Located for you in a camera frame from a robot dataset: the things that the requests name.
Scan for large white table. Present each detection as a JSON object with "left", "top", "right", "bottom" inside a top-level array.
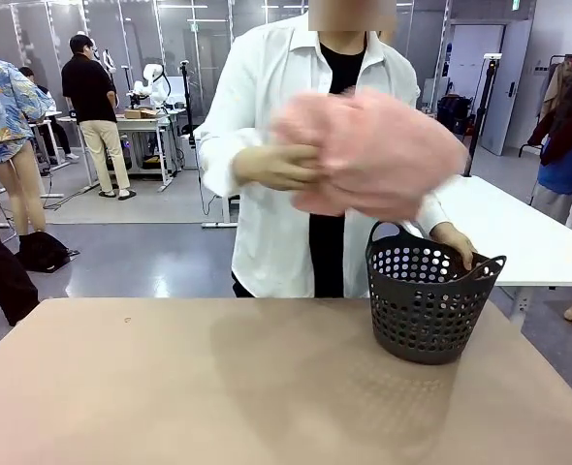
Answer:
[{"left": 401, "top": 174, "right": 572, "bottom": 333}]

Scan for grey door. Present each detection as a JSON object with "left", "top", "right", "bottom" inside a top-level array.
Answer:
[{"left": 479, "top": 17, "right": 535, "bottom": 157}]

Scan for dark grey perforated basket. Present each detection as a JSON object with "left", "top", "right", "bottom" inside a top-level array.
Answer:
[{"left": 365, "top": 220, "right": 508, "bottom": 366}]

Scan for person's right forearm white sleeve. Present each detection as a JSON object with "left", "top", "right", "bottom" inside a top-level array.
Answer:
[{"left": 196, "top": 126, "right": 249, "bottom": 199}]

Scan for mannequin in floral shirt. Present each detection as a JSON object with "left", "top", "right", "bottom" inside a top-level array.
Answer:
[{"left": 0, "top": 18, "right": 57, "bottom": 234}]

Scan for pink terry towel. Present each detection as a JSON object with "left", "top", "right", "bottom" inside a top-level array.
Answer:
[{"left": 270, "top": 90, "right": 469, "bottom": 222}]

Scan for person's right hand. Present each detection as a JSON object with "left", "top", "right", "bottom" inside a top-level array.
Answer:
[{"left": 232, "top": 143, "right": 322, "bottom": 192}]

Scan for white desk with thin legs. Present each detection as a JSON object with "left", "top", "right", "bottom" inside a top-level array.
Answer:
[{"left": 27, "top": 108, "right": 100, "bottom": 199}]

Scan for seated person in dark top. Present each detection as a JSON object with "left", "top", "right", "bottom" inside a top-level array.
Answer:
[{"left": 17, "top": 66, "right": 80, "bottom": 164}]

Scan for black backpack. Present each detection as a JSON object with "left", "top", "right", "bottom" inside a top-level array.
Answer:
[{"left": 16, "top": 231, "right": 73, "bottom": 274}]

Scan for clothes rack with garments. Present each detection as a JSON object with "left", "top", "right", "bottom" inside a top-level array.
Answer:
[{"left": 517, "top": 46, "right": 572, "bottom": 239}]

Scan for person's left hand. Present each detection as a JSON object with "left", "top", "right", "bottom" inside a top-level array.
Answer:
[{"left": 429, "top": 221, "right": 479, "bottom": 271}]

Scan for black suitcase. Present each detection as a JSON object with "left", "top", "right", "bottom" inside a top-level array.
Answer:
[{"left": 435, "top": 94, "right": 475, "bottom": 138}]

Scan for person's left forearm white sleeve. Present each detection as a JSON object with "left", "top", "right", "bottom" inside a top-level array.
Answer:
[{"left": 400, "top": 189, "right": 458, "bottom": 239}]

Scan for man in black shirt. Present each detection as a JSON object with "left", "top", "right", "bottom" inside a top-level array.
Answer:
[{"left": 61, "top": 33, "right": 138, "bottom": 202}]

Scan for black light stand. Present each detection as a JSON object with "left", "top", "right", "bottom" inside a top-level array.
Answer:
[{"left": 461, "top": 52, "right": 503, "bottom": 178}]

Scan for person's body in white shirt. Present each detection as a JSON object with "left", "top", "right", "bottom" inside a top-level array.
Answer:
[{"left": 196, "top": 13, "right": 461, "bottom": 299}]

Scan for white height-adjustable desk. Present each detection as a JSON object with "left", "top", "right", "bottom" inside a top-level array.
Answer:
[{"left": 114, "top": 107, "right": 191, "bottom": 194}]

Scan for person's leg in black trousers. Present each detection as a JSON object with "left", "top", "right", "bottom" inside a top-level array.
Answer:
[{"left": 0, "top": 182, "right": 41, "bottom": 327}]

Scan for black tripod stand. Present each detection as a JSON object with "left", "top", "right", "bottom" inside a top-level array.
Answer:
[{"left": 177, "top": 59, "right": 201, "bottom": 171}]

